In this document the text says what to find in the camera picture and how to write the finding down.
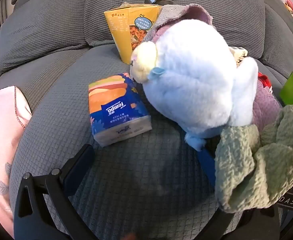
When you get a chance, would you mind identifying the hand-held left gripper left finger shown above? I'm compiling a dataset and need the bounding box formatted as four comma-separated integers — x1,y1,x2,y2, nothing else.
13,144,95,240

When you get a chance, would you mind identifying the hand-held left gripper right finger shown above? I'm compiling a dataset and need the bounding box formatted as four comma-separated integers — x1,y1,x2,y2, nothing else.
196,146,280,240

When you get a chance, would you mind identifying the green knitted cloth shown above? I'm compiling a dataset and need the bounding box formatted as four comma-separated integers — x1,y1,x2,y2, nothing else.
214,104,293,213

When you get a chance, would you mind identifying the blue orange tissue pack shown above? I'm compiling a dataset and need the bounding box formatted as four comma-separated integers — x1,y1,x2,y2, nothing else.
88,72,152,147

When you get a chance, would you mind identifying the white blue plush toy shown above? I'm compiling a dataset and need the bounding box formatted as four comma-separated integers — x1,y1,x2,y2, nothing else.
130,19,259,152

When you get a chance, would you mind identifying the green box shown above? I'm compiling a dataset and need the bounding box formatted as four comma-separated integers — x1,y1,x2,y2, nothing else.
279,71,293,107

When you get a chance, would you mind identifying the purple grey towel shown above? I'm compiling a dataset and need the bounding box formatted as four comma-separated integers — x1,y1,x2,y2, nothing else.
144,4,283,132

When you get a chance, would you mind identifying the grey fabric sofa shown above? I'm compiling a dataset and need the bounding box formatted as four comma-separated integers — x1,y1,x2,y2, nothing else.
0,0,293,240

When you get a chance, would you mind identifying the pink satin pillow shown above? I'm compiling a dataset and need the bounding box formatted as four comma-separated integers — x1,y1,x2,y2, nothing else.
0,85,33,238

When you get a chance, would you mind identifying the red white round package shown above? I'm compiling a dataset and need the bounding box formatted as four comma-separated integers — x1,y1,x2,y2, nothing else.
258,71,273,93

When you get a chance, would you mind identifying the yellow food carton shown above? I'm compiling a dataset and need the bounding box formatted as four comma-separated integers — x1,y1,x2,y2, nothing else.
104,2,163,65

